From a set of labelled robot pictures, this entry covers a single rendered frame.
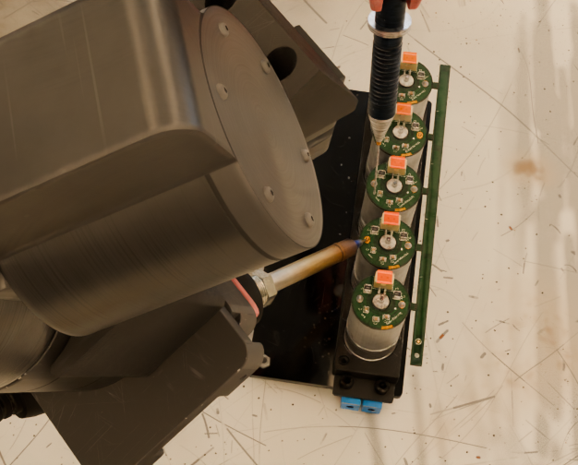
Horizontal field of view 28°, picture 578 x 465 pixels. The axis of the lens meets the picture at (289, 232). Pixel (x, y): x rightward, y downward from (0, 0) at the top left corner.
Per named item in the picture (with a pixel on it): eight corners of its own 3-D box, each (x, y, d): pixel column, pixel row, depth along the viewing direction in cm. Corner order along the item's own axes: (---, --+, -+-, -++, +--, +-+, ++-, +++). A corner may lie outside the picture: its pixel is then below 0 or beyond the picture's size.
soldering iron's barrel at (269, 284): (334, 244, 51) (225, 293, 46) (349, 222, 50) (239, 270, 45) (355, 268, 50) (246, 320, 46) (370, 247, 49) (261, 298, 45)
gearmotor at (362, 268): (346, 306, 54) (356, 263, 50) (353, 259, 56) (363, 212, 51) (398, 314, 54) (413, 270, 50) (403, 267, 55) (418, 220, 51)
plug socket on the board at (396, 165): (386, 178, 52) (387, 171, 51) (388, 161, 52) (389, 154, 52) (403, 181, 52) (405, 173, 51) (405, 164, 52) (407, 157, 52)
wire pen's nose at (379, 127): (390, 130, 47) (392, 101, 46) (394, 148, 46) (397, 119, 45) (363, 132, 47) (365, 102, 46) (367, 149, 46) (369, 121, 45)
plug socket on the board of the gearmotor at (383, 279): (372, 292, 49) (374, 287, 49) (374, 274, 50) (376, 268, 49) (391, 295, 49) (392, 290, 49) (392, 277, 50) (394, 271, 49)
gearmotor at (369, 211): (354, 253, 56) (364, 205, 51) (359, 208, 57) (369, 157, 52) (404, 260, 56) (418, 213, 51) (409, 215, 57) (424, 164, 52)
